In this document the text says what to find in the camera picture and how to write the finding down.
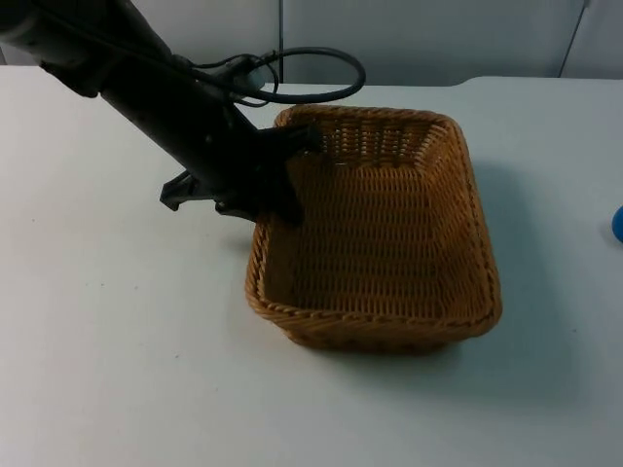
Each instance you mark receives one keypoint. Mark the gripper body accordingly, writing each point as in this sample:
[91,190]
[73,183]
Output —
[233,175]

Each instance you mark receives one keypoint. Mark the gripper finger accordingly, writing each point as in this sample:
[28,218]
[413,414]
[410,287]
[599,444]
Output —
[289,199]
[292,138]

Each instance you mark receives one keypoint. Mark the pale brown wicker basket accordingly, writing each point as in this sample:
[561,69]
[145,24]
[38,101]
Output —
[384,233]

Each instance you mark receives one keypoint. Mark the blue ball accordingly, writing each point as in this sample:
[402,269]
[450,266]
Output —
[619,224]

